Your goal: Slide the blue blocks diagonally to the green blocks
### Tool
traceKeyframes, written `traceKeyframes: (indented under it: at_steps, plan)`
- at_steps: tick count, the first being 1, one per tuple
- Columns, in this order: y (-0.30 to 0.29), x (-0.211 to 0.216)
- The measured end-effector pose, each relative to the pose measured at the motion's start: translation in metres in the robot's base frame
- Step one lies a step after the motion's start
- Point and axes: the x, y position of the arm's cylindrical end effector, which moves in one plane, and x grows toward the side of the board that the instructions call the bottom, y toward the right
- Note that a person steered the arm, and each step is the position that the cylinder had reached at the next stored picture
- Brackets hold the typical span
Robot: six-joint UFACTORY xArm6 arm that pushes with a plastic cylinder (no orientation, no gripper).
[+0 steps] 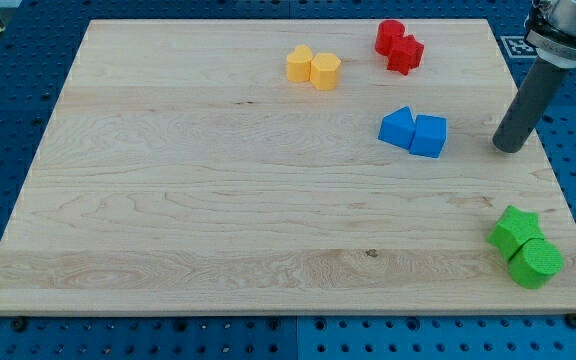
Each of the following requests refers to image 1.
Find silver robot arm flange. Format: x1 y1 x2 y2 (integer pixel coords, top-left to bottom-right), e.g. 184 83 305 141
524 0 576 70

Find light wooden board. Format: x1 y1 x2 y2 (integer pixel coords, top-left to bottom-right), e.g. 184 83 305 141
0 19 576 317

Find yellow heart block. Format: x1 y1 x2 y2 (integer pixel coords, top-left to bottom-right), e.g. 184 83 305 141
286 45 313 82

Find yellow hexagon block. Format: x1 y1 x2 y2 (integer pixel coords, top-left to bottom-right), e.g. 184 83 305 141
310 53 341 91

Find blue triangular block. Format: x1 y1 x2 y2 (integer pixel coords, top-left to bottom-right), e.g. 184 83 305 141
378 106 416 149

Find blue cube block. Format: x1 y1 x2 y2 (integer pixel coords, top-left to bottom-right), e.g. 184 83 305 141
409 114 448 158

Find red star block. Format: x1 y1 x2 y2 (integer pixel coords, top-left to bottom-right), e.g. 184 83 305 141
387 35 424 75

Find red cylinder block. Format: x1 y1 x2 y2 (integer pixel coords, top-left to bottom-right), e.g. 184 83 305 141
375 19 406 56

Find green star block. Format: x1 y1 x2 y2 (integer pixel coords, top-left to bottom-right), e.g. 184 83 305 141
487 205 545 261

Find green cylinder block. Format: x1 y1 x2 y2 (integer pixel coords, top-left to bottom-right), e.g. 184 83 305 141
508 239 563 289

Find black white fiducial marker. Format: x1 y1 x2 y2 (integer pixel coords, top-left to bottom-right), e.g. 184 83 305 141
500 35 537 59

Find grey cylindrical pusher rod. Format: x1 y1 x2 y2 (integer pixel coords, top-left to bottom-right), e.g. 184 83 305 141
492 57 570 153

